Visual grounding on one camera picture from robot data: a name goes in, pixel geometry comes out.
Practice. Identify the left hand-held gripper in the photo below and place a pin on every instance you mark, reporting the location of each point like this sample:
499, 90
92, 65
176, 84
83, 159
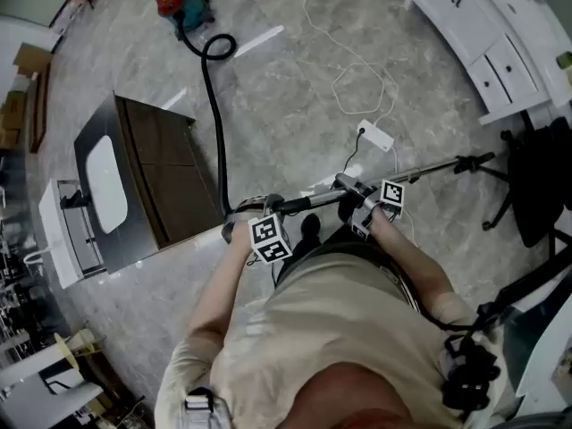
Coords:
270, 239

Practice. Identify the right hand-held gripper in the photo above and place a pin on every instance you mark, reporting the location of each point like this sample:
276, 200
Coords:
389, 195

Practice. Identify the black plastic squeegee head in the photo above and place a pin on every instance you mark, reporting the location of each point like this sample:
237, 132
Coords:
469, 163

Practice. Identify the person's left forearm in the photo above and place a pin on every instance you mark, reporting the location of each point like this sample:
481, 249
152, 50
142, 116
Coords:
223, 293

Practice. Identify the person's right forearm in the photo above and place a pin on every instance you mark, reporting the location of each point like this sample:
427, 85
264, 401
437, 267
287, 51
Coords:
411, 257

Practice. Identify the red vacuum cleaner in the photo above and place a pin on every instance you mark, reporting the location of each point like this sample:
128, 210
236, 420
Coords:
179, 2

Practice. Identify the person's black right shoe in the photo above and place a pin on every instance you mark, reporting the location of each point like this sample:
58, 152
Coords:
347, 208

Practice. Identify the person's black shoe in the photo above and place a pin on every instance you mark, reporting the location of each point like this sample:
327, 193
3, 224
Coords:
347, 208
310, 226

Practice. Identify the white power strip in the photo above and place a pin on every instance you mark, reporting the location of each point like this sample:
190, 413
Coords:
375, 134

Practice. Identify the person's black left shoe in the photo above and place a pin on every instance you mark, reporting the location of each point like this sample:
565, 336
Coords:
310, 226

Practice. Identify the person's black trousers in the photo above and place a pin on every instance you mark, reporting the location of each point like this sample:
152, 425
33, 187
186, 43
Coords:
304, 253

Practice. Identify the brown wooden cabinet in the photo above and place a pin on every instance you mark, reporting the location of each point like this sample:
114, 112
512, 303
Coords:
170, 163

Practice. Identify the white basin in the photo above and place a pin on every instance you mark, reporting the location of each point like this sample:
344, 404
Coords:
106, 186

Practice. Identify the black office chair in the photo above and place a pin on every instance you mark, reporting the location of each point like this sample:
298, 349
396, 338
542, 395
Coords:
536, 181

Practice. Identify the white drawer cabinet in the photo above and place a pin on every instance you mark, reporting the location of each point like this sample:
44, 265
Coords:
482, 20

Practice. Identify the yellow round table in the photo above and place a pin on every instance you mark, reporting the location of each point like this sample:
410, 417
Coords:
71, 347

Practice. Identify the green bottle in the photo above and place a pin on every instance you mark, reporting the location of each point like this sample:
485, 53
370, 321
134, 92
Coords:
565, 59

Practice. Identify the cardboard box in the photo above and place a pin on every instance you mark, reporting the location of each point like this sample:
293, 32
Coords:
13, 119
27, 61

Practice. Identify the white chair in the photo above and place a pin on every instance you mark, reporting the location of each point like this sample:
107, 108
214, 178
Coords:
53, 387

